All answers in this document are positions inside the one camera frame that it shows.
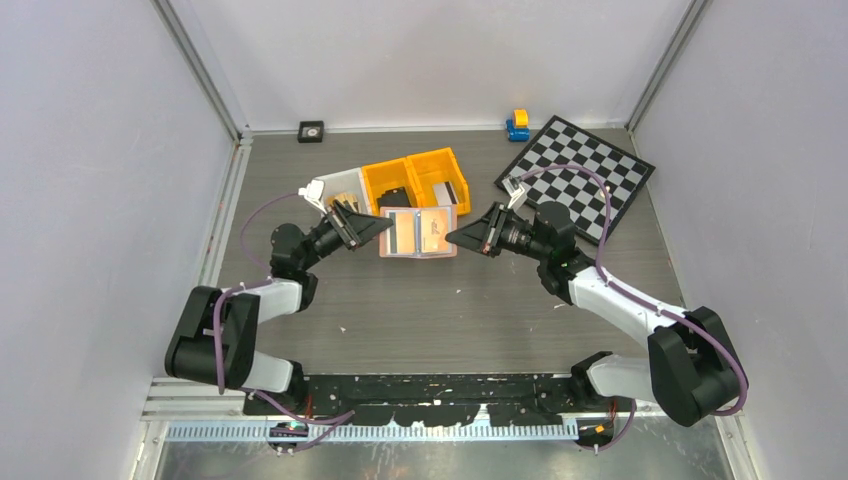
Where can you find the black card in bin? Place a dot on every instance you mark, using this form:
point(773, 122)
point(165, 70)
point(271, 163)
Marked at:
point(394, 198)

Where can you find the gold card in white bin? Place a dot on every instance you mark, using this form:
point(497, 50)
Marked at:
point(349, 200)

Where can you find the black and white chessboard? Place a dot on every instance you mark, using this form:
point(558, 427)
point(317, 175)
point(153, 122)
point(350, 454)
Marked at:
point(562, 142)

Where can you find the blue and yellow toy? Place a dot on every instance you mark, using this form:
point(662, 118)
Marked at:
point(517, 126)

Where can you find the small black square device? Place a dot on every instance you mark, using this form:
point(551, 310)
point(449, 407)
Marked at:
point(311, 131)

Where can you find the white plastic bin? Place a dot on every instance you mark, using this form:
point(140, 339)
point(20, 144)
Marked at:
point(351, 180)

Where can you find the tan leather card holder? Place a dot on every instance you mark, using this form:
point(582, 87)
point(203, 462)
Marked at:
point(403, 239)

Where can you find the left orange plastic bin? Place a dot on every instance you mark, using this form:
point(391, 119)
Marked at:
point(387, 175)

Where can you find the gold card in holder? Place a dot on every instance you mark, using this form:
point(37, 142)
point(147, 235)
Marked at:
point(434, 225)

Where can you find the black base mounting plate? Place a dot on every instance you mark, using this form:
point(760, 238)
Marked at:
point(439, 400)

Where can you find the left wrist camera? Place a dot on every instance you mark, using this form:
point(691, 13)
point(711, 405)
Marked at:
point(313, 194)

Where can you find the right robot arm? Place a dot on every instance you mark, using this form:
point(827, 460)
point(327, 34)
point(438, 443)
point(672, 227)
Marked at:
point(691, 369)

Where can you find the white striped card in bin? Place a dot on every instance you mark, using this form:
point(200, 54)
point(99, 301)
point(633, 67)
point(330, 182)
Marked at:
point(445, 194)

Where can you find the orange plastic bin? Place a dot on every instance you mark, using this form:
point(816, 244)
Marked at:
point(438, 166)
point(387, 175)

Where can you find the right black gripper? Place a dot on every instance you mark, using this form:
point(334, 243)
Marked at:
point(485, 234)

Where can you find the right orange plastic bin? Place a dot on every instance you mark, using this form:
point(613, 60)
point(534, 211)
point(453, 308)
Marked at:
point(438, 166)

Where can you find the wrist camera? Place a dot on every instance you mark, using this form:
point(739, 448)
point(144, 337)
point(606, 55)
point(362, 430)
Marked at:
point(517, 191)
point(313, 194)

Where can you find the aluminium front rail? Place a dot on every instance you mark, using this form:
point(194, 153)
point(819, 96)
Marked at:
point(172, 398)

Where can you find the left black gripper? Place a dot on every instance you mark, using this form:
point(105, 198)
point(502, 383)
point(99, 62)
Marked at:
point(356, 228)

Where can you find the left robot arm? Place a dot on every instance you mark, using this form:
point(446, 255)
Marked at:
point(215, 338)

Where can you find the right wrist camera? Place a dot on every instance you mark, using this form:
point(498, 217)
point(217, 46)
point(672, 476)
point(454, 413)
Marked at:
point(517, 191)

